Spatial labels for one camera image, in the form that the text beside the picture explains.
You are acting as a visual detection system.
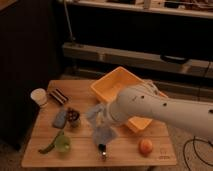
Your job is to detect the blue-grey towel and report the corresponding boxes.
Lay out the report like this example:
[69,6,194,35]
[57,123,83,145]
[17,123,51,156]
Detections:
[85,103,117,145]

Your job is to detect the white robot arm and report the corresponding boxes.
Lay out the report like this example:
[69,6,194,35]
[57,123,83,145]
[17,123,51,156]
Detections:
[107,84,213,141]

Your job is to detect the white paper cup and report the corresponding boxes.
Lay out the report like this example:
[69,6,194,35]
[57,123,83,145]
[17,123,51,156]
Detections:
[30,88,47,107]

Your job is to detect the green plastic cup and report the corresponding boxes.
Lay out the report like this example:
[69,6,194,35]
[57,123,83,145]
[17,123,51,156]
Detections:
[54,135,70,153]

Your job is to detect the yellow plastic bin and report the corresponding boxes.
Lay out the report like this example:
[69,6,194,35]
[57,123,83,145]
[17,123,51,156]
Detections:
[89,66,168,134]

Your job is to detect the striped brown box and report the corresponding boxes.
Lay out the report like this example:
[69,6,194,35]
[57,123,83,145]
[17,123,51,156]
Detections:
[49,89,69,105]

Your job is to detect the orange fruit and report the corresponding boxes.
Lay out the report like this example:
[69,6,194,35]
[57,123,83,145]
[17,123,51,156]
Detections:
[139,139,153,156]

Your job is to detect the grey long case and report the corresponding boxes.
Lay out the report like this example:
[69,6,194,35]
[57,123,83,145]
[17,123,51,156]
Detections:
[62,42,213,78]

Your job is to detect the black handled brush tool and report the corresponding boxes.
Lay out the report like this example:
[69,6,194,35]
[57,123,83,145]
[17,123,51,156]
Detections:
[98,144,107,160]

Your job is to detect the black cable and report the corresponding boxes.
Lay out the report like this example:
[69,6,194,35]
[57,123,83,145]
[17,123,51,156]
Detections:
[182,135,213,171]

